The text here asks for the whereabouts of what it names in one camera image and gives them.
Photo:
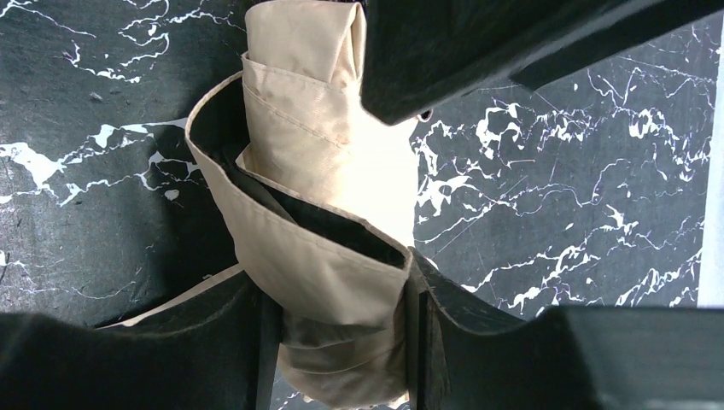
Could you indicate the beige and black folding umbrella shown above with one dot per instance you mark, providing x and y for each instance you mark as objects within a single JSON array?
[{"x": 318, "y": 196}]

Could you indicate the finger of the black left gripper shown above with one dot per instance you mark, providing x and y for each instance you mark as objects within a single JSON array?
[{"x": 422, "y": 53}]

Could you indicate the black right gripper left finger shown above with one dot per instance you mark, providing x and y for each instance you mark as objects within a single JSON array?
[{"x": 217, "y": 350}]

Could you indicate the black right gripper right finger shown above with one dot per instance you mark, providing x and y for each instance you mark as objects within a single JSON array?
[{"x": 463, "y": 353}]

